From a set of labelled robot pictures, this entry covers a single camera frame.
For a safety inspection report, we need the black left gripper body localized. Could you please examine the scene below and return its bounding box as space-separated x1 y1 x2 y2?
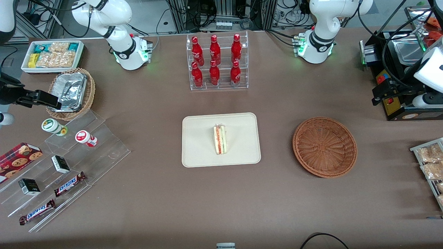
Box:
390 82 422 101

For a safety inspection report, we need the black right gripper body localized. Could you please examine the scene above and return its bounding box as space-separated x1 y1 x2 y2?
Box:
0 73 27 105

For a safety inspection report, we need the triangle sandwich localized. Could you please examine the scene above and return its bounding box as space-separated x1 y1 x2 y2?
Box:
213 124 228 155

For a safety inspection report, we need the light wicker basket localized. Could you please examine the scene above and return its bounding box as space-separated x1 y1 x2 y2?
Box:
46 68 96 121

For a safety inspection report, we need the metal snack tray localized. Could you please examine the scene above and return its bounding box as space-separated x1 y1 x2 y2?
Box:
410 137 443 212

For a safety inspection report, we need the brown wicker basket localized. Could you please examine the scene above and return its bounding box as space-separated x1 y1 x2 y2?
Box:
292 117 358 179

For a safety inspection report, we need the beige plastic tray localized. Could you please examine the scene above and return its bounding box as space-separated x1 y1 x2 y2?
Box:
182 112 262 168

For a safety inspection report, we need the black food warmer machine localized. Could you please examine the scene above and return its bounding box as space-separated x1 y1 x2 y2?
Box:
359 5 443 121

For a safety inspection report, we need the silver foil container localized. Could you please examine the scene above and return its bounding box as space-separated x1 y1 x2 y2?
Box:
51 72 87 112

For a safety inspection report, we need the green lid yogurt bottle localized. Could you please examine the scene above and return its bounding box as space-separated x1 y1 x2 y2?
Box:
41 118 68 137

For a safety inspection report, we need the white plastic snack bin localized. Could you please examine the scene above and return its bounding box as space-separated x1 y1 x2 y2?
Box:
21 40 85 74

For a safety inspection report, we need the steel warmer pan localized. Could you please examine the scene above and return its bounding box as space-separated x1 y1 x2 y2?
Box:
394 41 425 65

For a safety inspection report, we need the clear bag of crackers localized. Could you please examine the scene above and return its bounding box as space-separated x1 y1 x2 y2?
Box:
36 51 75 68

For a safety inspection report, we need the red lid yogurt bottle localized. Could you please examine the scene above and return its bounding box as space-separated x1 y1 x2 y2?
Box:
75 130 98 148

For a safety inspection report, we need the red cookie box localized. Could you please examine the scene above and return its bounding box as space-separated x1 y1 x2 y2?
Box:
0 142 44 184

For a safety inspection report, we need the small black carton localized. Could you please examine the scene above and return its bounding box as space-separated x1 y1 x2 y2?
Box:
18 178 41 196
51 155 71 174

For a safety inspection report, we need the clear bag of pastries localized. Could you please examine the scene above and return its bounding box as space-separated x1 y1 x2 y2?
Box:
420 162 443 181
417 143 443 163

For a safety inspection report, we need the clear acrylic stepped stand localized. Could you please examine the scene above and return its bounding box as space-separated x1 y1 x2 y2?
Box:
0 110 131 233

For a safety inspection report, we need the snickers chocolate bar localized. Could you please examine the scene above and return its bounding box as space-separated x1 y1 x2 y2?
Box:
19 199 56 226
54 172 87 197

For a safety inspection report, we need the red cola bottle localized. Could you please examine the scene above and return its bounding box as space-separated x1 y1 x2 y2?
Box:
191 62 204 88
231 34 243 63
230 61 242 87
209 35 222 65
209 60 221 86
191 36 205 67

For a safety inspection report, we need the clear acrylic bottle rack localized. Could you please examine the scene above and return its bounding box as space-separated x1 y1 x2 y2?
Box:
186 30 249 91

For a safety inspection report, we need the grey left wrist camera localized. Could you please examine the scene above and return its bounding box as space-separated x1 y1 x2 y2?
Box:
412 93 443 110

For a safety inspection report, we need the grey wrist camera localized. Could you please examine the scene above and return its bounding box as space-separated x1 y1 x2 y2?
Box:
0 112 15 127
412 93 443 110

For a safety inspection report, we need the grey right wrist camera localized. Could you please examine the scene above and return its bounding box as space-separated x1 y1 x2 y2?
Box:
0 112 15 127

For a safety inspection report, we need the black cable loop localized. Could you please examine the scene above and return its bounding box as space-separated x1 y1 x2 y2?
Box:
299 232 350 249

